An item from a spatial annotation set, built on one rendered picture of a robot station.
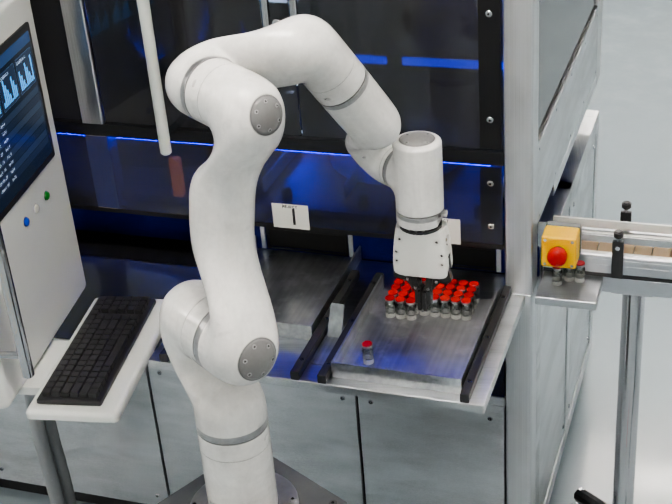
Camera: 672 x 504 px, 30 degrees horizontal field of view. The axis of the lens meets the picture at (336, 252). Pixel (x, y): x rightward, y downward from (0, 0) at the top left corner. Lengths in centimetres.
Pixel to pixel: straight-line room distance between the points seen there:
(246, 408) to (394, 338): 61
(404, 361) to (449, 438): 51
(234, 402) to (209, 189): 38
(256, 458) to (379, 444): 98
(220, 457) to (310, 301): 71
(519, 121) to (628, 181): 266
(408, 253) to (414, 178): 16
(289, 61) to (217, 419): 58
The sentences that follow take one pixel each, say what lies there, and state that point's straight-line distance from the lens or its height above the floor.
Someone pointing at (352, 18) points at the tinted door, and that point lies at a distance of 253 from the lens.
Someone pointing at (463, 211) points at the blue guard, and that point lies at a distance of 263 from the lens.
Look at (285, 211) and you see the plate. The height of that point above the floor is 103.
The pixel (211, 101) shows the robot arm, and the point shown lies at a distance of 180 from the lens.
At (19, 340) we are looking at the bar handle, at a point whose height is 97.
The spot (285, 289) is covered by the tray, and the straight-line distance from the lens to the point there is 276.
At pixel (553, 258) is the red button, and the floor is 100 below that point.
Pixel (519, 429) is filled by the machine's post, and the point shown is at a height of 52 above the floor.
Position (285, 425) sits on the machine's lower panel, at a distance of 310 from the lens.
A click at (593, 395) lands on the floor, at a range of 390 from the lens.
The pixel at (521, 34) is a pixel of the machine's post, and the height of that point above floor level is 146.
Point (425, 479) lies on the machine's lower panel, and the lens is 307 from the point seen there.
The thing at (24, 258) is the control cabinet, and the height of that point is 104.
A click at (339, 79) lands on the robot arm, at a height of 159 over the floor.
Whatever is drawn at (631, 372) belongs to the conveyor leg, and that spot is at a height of 61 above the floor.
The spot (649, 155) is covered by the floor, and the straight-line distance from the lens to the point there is 537.
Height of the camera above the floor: 230
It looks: 29 degrees down
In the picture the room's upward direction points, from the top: 5 degrees counter-clockwise
